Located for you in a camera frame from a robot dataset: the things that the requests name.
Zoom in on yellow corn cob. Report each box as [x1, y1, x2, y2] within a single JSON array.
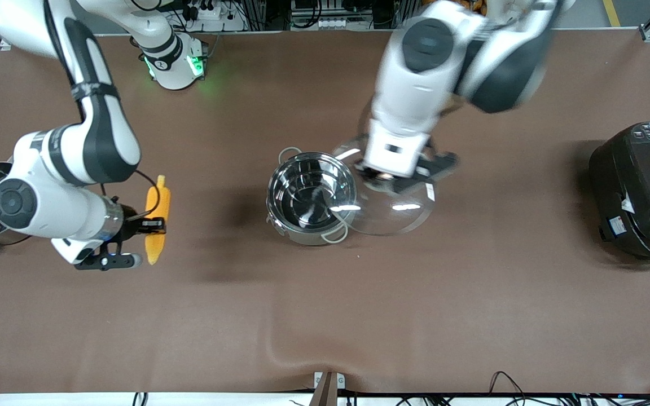
[[144, 175, 172, 266]]

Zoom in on glass pot lid with knob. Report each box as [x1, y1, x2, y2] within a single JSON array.
[[331, 134, 436, 236]]

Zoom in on stainless steel cooking pot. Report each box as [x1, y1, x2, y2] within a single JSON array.
[[266, 147, 358, 246]]

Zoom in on brown table mat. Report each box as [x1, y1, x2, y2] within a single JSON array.
[[0, 28, 650, 395]]

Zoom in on white power strip with plugs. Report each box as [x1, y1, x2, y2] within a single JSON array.
[[186, 2, 223, 21]]

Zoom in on black rice cooker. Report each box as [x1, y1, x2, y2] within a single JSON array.
[[588, 120, 650, 266]]

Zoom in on metal table edge bracket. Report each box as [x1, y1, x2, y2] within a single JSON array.
[[309, 370, 346, 406]]

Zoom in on black looped floor cable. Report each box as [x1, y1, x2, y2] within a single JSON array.
[[490, 370, 530, 402]]

